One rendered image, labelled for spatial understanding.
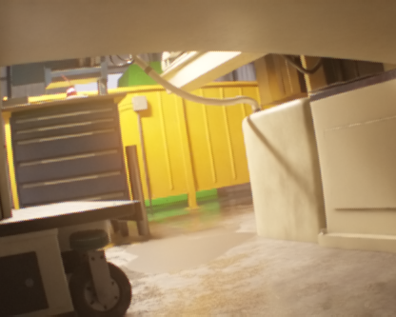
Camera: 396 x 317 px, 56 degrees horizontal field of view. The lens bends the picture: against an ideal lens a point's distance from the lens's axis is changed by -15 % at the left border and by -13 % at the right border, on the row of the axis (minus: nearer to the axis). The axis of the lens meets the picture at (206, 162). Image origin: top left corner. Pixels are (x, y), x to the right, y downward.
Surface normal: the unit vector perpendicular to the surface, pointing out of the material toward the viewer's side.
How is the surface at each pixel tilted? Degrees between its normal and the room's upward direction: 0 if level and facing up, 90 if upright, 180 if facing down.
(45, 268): 90
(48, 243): 90
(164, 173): 90
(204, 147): 90
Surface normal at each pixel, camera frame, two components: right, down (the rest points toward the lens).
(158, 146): 0.45, -0.07
